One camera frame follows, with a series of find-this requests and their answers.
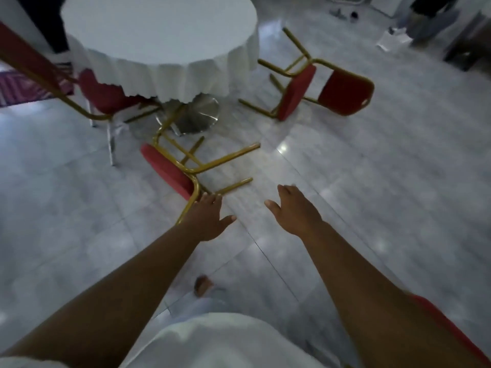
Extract dark wooden furniture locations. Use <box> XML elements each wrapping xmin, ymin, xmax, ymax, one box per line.
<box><xmin>443</xmin><ymin>11</ymin><xmax>491</xmax><ymax>72</ymax></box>

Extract red navy striped rug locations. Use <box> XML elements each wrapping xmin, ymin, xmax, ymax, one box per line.
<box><xmin>0</xmin><ymin>63</ymin><xmax>76</xmax><ymax>108</ymax></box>

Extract white plastic bag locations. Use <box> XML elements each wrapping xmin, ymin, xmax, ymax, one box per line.
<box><xmin>375</xmin><ymin>26</ymin><xmax>414</xmax><ymax>53</ymax></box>

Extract person's right hand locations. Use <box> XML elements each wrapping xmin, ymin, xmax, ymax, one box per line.
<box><xmin>263</xmin><ymin>184</ymin><xmax>326</xmax><ymax>241</ymax></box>

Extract person's left hand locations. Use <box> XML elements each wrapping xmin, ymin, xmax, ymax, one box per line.
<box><xmin>179</xmin><ymin>192</ymin><xmax>237</xmax><ymax>242</ymax></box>

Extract person's right forearm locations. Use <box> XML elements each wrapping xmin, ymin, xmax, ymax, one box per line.
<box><xmin>303</xmin><ymin>222</ymin><xmax>491</xmax><ymax>368</ymax></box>

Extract red gold chair legs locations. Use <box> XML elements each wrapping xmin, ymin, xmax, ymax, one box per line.
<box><xmin>0</xmin><ymin>20</ymin><xmax>162</xmax><ymax>167</ymax></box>

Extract round table white tablecloth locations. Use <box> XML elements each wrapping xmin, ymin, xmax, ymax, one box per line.
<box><xmin>60</xmin><ymin>0</ymin><xmax>260</xmax><ymax>135</ymax></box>

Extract person's left foot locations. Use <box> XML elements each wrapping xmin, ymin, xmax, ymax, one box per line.
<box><xmin>193</xmin><ymin>274</ymin><xmax>215</xmax><ymax>298</ymax></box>

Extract red cushioned gold frame chair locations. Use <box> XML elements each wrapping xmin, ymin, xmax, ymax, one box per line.
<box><xmin>140</xmin><ymin>107</ymin><xmax>261</xmax><ymax>226</ymax></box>
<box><xmin>238</xmin><ymin>26</ymin><xmax>375</xmax><ymax>122</ymax></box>

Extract person's left forearm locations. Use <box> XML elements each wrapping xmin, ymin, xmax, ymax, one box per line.
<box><xmin>0</xmin><ymin>224</ymin><xmax>200</xmax><ymax>368</ymax></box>

